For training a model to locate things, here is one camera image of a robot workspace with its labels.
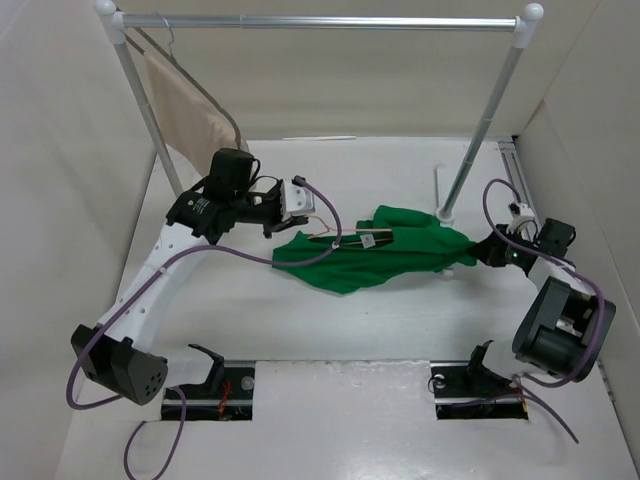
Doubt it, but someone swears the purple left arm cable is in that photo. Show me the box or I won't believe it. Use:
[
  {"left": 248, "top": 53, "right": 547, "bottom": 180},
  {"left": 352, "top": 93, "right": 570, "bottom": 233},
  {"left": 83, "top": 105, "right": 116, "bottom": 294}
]
[{"left": 67, "top": 174, "right": 344, "bottom": 480}]

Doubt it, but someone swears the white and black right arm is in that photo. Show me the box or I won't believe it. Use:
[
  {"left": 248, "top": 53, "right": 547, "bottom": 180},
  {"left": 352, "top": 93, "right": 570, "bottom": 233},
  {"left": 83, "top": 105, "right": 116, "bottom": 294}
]
[{"left": 467, "top": 219, "right": 617, "bottom": 382}]

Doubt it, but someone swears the green t shirt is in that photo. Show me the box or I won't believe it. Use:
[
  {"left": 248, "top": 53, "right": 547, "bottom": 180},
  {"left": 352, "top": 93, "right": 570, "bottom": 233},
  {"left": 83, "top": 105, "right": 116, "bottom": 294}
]
[{"left": 272, "top": 205, "right": 477, "bottom": 295}]

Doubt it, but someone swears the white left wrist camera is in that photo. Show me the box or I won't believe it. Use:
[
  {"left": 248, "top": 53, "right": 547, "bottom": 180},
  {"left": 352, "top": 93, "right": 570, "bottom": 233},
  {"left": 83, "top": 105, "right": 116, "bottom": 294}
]
[{"left": 280, "top": 179, "right": 316, "bottom": 219}]

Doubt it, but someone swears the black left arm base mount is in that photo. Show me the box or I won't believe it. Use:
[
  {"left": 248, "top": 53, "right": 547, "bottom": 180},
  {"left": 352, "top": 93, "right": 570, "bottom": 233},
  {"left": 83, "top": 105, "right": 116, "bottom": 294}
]
[{"left": 169, "top": 343, "right": 256, "bottom": 422}]

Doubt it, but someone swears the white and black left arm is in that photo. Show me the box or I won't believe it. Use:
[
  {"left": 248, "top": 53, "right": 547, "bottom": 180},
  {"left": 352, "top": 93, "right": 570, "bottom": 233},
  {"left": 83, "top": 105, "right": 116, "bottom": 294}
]
[{"left": 71, "top": 148, "right": 315, "bottom": 405}]

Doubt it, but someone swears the pink wire hanger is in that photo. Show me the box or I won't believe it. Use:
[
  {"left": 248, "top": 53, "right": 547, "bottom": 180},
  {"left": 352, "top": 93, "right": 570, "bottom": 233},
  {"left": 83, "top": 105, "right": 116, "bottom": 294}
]
[{"left": 308, "top": 215, "right": 393, "bottom": 249}]

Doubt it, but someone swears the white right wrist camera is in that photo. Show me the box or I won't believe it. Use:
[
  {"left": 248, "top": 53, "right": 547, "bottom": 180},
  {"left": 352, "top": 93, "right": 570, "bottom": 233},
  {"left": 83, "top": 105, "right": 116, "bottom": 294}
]
[{"left": 506, "top": 201, "right": 537, "bottom": 234}]

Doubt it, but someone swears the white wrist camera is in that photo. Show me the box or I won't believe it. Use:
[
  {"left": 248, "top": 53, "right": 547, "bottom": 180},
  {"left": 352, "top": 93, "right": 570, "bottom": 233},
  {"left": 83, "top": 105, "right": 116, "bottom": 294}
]
[
  {"left": 280, "top": 179, "right": 316, "bottom": 219},
  {"left": 506, "top": 201, "right": 537, "bottom": 234}
]

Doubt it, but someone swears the white and metal clothes rack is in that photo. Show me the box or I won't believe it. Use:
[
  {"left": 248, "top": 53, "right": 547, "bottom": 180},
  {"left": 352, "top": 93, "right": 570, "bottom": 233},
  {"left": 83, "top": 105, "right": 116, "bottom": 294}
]
[{"left": 93, "top": 1, "right": 544, "bottom": 224}]

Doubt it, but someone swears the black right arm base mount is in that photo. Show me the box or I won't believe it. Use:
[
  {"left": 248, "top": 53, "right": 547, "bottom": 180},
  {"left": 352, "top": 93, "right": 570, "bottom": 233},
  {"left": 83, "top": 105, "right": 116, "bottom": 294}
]
[{"left": 427, "top": 340, "right": 528, "bottom": 421}]

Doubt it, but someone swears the aluminium rail at right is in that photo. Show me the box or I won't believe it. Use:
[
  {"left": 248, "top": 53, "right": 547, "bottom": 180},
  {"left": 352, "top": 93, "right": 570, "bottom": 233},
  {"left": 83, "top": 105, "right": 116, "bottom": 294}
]
[{"left": 498, "top": 141, "right": 533, "bottom": 206}]

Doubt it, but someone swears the beige garment on hanger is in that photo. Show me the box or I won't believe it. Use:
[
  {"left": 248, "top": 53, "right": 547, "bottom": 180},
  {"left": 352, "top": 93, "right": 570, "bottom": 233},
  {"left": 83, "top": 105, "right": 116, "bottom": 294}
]
[{"left": 144, "top": 53, "right": 249, "bottom": 176}]

